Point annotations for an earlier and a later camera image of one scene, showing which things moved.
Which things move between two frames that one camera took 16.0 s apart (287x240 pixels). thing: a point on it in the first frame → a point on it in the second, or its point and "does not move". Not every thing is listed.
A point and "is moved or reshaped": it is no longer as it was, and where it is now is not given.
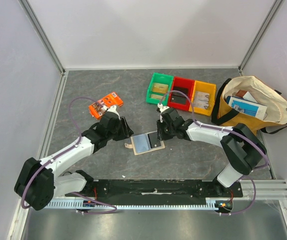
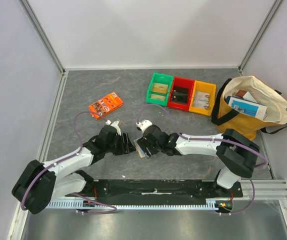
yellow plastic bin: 203,97 does not move
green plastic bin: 160,85 does not move
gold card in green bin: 160,88 does not move
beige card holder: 140,144 is moved or reshaped
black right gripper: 164,128 → 146,144
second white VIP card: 201,102 does not move
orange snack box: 108,101 does not move
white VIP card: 201,97 does not move
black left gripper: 126,131 → 125,148
